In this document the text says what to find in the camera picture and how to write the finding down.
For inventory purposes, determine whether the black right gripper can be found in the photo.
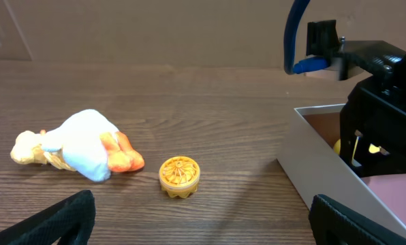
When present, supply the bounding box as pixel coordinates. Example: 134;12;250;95
339;41;406;177

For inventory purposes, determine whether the yellow round wheel toy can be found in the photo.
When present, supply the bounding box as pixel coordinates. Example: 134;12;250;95
159;156;201;199

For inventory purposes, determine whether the yellow blue toy ball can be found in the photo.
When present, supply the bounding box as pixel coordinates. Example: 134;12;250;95
333;137;382;157

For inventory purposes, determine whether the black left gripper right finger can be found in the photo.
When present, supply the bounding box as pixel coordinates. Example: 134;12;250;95
309;194;406;245

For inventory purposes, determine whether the white orange plush duck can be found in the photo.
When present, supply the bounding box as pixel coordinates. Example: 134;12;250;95
10;109;145;182

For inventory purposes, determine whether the white cardboard box pink inside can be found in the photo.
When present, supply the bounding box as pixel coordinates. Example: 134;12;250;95
278;104;406;238

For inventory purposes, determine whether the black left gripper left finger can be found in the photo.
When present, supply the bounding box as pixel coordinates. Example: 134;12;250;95
0;190;96;245

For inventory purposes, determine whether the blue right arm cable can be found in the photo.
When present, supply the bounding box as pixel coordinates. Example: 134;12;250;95
283;0;330;76

